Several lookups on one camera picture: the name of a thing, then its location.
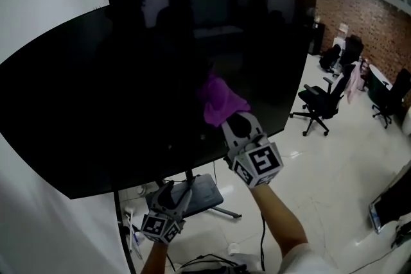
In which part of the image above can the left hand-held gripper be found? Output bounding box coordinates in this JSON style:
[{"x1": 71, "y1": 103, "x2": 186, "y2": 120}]
[{"x1": 140, "y1": 181, "x2": 194, "y2": 246}]

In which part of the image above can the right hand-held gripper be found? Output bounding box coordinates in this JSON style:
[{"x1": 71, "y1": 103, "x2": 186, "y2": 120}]
[{"x1": 221, "y1": 112, "x2": 285, "y2": 189}]

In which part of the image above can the purple microfibre cloth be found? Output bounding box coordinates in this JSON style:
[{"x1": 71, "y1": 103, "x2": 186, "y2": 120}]
[{"x1": 198, "y1": 73, "x2": 252, "y2": 128}]

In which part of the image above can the large black TV screen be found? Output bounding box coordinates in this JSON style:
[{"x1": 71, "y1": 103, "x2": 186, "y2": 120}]
[{"x1": 0, "y1": 0, "x2": 317, "y2": 200}]

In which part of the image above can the person's left forearm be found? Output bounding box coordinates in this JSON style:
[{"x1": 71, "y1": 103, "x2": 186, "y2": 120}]
[{"x1": 140, "y1": 239, "x2": 170, "y2": 274}]

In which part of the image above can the person's right forearm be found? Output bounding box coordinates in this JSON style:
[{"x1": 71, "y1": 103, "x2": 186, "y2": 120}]
[{"x1": 249, "y1": 183, "x2": 310, "y2": 258}]

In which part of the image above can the black cabinet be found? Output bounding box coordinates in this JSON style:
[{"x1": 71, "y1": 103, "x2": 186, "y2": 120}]
[{"x1": 307, "y1": 22, "x2": 326, "y2": 56}]

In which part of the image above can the pink garment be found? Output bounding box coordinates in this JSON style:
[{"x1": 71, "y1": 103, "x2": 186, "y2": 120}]
[{"x1": 344, "y1": 65, "x2": 367, "y2": 104}]

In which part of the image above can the white water dispenser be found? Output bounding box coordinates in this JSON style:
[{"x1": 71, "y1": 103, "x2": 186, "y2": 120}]
[{"x1": 333, "y1": 22, "x2": 350, "y2": 49}]

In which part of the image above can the round table with green base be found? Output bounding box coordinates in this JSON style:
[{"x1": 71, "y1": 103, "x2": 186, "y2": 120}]
[{"x1": 367, "y1": 64, "x2": 392, "y2": 101}]

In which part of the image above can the white bin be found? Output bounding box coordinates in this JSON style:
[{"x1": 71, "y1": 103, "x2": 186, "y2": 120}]
[{"x1": 401, "y1": 112, "x2": 411, "y2": 136}]

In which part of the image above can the dark wooden desk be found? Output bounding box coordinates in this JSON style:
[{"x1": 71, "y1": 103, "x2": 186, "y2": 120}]
[{"x1": 368, "y1": 159, "x2": 411, "y2": 235}]

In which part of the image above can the black cable bundle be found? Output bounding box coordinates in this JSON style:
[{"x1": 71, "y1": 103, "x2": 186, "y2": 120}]
[{"x1": 172, "y1": 252, "x2": 249, "y2": 274}]

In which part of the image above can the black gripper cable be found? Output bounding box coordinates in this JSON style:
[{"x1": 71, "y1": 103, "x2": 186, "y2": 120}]
[{"x1": 258, "y1": 214, "x2": 268, "y2": 272}]

